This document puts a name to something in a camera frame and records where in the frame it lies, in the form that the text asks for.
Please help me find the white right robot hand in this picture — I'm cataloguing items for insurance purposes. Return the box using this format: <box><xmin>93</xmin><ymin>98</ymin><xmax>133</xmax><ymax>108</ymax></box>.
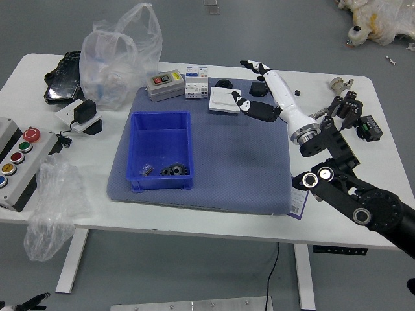
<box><xmin>231</xmin><ymin>59</ymin><xmax>322</xmax><ymax>137</ymax></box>

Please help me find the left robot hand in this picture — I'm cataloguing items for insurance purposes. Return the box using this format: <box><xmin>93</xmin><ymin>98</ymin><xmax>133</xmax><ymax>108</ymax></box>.
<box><xmin>0</xmin><ymin>292</ymin><xmax>51</xmax><ymax>311</ymax></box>

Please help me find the big black gear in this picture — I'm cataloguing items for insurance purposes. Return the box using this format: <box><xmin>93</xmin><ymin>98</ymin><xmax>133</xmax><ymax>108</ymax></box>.
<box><xmin>167</xmin><ymin>161</ymin><xmax>191</xmax><ymax>177</ymax></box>

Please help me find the blue plastic box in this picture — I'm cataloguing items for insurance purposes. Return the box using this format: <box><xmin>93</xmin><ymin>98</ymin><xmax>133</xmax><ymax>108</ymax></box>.
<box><xmin>125</xmin><ymin>110</ymin><xmax>196</xmax><ymax>193</ymax></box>

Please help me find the grey multi-button control box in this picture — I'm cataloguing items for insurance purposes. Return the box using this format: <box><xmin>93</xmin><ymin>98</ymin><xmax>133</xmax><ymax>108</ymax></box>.
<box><xmin>0</xmin><ymin>115</ymin><xmax>62</xmax><ymax>213</ymax></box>

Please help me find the small black servo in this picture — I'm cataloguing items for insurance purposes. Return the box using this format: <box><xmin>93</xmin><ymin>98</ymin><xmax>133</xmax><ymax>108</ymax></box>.
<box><xmin>249</xmin><ymin>82</ymin><xmax>271</xmax><ymax>98</ymax></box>

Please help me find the silver metal connector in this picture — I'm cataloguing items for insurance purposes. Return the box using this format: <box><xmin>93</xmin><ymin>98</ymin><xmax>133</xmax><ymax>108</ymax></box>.
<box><xmin>329</xmin><ymin>76</ymin><xmax>355</xmax><ymax>96</ymax></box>

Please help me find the white table leg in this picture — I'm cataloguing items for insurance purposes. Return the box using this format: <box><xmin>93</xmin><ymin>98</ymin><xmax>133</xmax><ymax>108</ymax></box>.
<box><xmin>294</xmin><ymin>244</ymin><xmax>316</xmax><ymax>311</ymax></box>
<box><xmin>55</xmin><ymin>227</ymin><xmax>89</xmax><ymax>294</ymax></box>

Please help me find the blue-grey mat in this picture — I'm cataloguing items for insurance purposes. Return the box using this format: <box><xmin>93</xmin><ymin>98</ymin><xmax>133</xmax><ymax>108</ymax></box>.
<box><xmin>106</xmin><ymin>76</ymin><xmax>293</xmax><ymax>216</ymax></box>

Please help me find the white circuit breaker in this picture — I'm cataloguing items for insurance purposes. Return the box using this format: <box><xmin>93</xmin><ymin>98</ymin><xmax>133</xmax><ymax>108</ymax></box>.
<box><xmin>185</xmin><ymin>65</ymin><xmax>210</xmax><ymax>101</ymax></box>

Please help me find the black module with green terminals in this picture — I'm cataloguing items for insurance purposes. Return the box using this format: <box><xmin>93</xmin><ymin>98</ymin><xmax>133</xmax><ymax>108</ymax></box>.
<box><xmin>355</xmin><ymin>115</ymin><xmax>385</xmax><ymax>142</ymax></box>

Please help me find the crumpled clear plastic bag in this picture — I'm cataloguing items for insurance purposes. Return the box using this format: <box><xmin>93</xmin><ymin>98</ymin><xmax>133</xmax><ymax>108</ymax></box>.
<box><xmin>23</xmin><ymin>152</ymin><xmax>92</xmax><ymax>263</ymax></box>

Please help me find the purple-edged label card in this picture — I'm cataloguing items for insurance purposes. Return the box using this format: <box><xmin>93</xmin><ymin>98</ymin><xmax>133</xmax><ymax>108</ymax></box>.
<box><xmin>287</xmin><ymin>187</ymin><xmax>309</xmax><ymax>221</ymax></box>

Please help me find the small clear floor piece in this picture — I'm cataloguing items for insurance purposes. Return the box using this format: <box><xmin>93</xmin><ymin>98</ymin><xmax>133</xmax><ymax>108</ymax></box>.
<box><xmin>203</xmin><ymin>0</ymin><xmax>222</xmax><ymax>16</ymax></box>

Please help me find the wrapped yellowish plush toy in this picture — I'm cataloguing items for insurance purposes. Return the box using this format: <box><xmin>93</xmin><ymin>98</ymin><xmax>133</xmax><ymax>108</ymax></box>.
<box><xmin>335</xmin><ymin>0</ymin><xmax>415</xmax><ymax>50</ymax></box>

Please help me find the black table control panel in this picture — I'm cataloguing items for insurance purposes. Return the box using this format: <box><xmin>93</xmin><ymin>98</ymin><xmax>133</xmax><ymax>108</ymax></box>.
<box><xmin>312</xmin><ymin>245</ymin><xmax>369</xmax><ymax>256</ymax></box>

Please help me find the large clear plastic bag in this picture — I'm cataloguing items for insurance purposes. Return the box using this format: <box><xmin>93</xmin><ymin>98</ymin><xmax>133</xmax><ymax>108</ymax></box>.
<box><xmin>79</xmin><ymin>2</ymin><xmax>164</xmax><ymax>112</ymax></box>

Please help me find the black power adapter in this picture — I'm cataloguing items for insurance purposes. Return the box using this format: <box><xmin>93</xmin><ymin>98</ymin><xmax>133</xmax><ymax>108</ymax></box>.
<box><xmin>71</xmin><ymin>98</ymin><xmax>98</xmax><ymax>125</ymax></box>

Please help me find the black plastic tray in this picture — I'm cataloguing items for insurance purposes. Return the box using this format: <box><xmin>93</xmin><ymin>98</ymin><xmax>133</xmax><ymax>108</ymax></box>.
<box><xmin>43</xmin><ymin>50</ymin><xmax>86</xmax><ymax>105</ymax></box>

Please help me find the white wall switch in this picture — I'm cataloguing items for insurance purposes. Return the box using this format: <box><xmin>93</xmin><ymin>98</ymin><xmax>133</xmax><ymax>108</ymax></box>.
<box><xmin>207</xmin><ymin>86</ymin><xmax>243</xmax><ymax>115</ymax></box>

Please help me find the grey two-button switch box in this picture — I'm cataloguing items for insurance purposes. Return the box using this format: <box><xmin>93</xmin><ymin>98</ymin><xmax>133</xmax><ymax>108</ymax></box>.
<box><xmin>145</xmin><ymin>69</ymin><xmax>187</xmax><ymax>103</ymax></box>

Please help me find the black adapter cord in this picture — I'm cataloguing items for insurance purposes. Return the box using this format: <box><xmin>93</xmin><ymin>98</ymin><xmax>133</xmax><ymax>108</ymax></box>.
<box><xmin>56</xmin><ymin>121</ymin><xmax>77</xmax><ymax>148</ymax></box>

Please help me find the black hanging cable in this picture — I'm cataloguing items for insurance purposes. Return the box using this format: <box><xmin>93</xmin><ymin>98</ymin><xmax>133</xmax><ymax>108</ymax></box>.
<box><xmin>265</xmin><ymin>242</ymin><xmax>281</xmax><ymax>311</ymax></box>

